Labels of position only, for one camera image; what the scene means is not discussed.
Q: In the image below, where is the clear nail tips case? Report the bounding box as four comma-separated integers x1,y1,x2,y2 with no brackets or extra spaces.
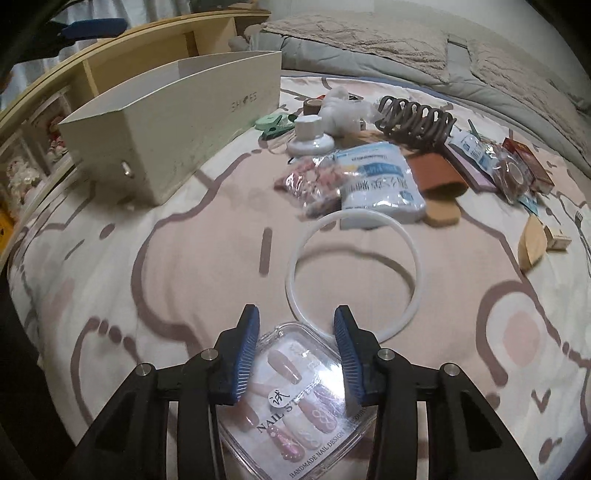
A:
218,323,376,479

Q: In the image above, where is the white plastic ring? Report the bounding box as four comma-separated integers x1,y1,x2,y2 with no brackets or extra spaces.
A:
284,210,424,341

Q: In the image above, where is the leaf-shaped wooden piece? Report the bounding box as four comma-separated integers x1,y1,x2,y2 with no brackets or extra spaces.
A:
518,215,547,273

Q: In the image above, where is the small beige cardboard box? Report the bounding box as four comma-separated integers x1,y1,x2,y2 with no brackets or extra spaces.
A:
544,225,572,251

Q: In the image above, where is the white shoe box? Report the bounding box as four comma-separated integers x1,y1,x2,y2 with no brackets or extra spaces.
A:
59,51,281,206

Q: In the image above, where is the wooden bedside shelf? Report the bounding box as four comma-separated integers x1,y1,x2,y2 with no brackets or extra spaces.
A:
0,11,271,259

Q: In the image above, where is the pink beads plastic bag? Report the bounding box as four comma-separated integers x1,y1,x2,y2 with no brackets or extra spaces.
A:
273,157,358,219

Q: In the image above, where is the white blue medicine bag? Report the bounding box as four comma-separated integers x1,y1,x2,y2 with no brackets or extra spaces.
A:
334,142,426,224

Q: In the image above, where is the brown leather sleeve wooden board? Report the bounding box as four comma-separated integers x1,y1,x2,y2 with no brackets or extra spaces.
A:
406,153,469,228

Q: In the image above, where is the green clothes peg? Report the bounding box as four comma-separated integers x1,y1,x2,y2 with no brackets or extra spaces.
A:
254,113,297,141

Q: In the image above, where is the purple notepad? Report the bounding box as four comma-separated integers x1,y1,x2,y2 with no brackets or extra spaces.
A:
443,146,497,193

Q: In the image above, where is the white knob bottle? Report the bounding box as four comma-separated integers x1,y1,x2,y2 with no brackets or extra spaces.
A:
287,115,335,157

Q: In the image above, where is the brown tape roll in bag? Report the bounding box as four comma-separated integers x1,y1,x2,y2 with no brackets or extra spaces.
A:
490,145,533,204

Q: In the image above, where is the brown hair claw clip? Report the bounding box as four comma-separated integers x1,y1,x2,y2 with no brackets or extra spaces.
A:
375,96,456,152

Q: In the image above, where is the grey quilted duvet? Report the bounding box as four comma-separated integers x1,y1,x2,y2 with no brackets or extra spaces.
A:
228,12,590,173

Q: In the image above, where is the red cardboard box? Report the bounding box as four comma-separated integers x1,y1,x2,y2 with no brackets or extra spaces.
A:
503,138,555,195

